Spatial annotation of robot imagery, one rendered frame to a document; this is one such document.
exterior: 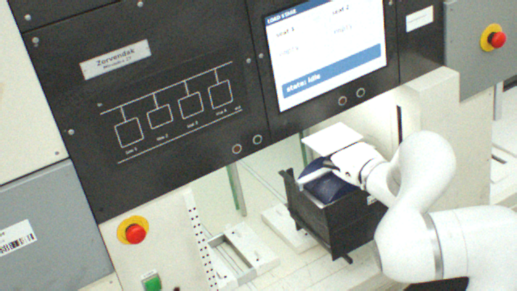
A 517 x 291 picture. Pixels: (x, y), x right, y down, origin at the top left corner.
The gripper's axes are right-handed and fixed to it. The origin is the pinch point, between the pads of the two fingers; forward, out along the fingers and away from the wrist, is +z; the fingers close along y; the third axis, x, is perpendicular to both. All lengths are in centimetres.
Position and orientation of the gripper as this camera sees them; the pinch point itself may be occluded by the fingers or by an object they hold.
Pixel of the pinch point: (334, 145)
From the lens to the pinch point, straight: 162.5
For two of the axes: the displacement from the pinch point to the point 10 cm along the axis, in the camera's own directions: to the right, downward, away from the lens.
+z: -4.8, -4.1, 7.8
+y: 8.6, -3.8, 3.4
